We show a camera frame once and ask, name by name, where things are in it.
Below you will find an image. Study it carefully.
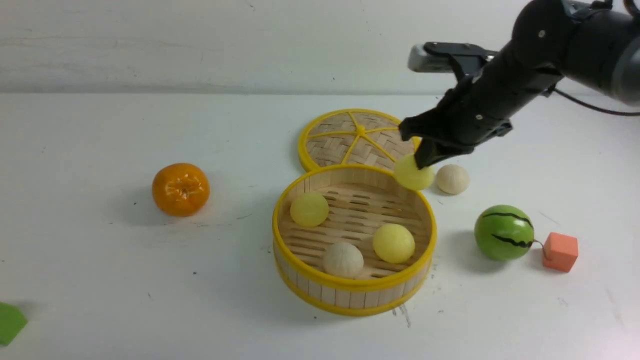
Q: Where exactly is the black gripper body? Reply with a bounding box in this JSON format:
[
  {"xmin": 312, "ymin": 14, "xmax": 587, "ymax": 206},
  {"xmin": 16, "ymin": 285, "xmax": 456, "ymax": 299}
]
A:
[{"xmin": 398, "ymin": 43, "xmax": 563, "ymax": 146}]

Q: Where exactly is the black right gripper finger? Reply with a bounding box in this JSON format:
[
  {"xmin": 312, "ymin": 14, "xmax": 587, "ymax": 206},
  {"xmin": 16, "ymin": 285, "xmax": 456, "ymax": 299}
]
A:
[{"xmin": 435, "ymin": 143, "xmax": 476, "ymax": 163}]

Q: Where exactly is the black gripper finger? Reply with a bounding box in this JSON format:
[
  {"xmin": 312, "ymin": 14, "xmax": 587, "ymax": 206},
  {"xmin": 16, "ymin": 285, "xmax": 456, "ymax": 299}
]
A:
[{"xmin": 413, "ymin": 137, "xmax": 442, "ymax": 170}]

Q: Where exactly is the yellow bun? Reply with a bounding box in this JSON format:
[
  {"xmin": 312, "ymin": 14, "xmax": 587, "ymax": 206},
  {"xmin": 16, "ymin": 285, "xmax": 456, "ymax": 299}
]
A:
[
  {"xmin": 393, "ymin": 153, "xmax": 435, "ymax": 192},
  {"xmin": 372, "ymin": 223, "xmax": 416, "ymax": 264},
  {"xmin": 290, "ymin": 192, "xmax": 329, "ymax": 228}
]

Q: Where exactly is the white bun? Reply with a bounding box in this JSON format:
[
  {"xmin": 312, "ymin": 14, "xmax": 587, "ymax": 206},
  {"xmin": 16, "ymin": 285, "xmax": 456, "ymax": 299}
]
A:
[
  {"xmin": 435, "ymin": 164, "xmax": 471, "ymax": 195},
  {"xmin": 322, "ymin": 242, "xmax": 364, "ymax": 279}
]

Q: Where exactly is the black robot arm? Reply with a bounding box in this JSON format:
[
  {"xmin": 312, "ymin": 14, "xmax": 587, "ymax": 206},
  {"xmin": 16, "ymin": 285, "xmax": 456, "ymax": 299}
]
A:
[{"xmin": 398, "ymin": 0, "xmax": 640, "ymax": 169}]

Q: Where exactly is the yellow woven steamer lid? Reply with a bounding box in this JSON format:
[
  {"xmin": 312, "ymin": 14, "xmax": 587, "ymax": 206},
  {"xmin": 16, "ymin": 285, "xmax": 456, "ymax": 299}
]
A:
[{"xmin": 297, "ymin": 108, "xmax": 420, "ymax": 172}]

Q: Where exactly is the yellow bamboo steamer tray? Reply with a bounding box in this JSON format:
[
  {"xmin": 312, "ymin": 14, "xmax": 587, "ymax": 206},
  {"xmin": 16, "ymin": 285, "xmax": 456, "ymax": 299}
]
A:
[{"xmin": 272, "ymin": 164, "xmax": 437, "ymax": 317}]

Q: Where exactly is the green toy watermelon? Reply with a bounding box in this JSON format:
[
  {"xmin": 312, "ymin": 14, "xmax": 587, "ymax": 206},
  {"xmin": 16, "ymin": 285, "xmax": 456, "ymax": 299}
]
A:
[{"xmin": 474, "ymin": 204, "xmax": 537, "ymax": 262}]

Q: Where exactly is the orange foam cube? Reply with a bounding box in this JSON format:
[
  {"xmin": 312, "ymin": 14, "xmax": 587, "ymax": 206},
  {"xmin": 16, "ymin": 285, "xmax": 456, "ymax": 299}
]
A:
[{"xmin": 542, "ymin": 232, "xmax": 579, "ymax": 273}]

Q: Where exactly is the orange plastic tangerine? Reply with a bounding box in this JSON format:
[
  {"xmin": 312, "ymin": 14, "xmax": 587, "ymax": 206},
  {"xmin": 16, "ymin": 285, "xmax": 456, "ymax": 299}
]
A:
[{"xmin": 151, "ymin": 162, "xmax": 211, "ymax": 217}]

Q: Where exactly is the green foam block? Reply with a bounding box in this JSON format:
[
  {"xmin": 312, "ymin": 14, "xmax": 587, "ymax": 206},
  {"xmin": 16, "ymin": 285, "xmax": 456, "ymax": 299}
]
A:
[{"xmin": 0, "ymin": 302, "xmax": 28, "ymax": 347}]

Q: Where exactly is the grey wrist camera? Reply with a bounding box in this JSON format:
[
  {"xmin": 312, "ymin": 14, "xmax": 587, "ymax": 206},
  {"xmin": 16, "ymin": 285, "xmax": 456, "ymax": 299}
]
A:
[{"xmin": 407, "ymin": 42, "xmax": 501, "ymax": 83}]

